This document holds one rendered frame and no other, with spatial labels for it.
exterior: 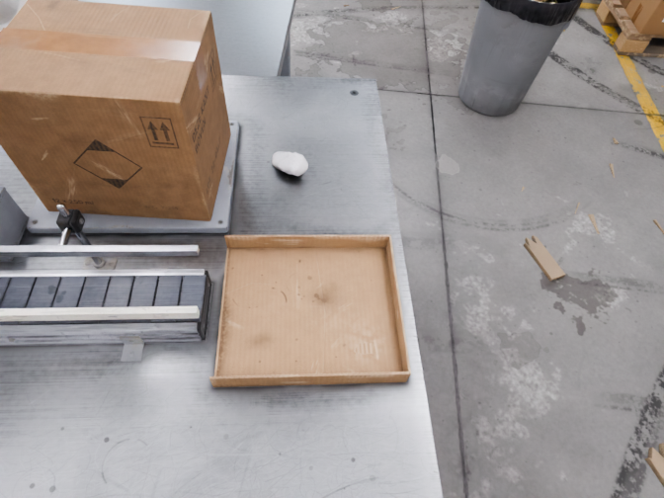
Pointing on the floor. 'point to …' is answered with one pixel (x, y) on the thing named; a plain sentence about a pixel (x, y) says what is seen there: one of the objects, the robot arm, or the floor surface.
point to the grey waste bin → (504, 59)
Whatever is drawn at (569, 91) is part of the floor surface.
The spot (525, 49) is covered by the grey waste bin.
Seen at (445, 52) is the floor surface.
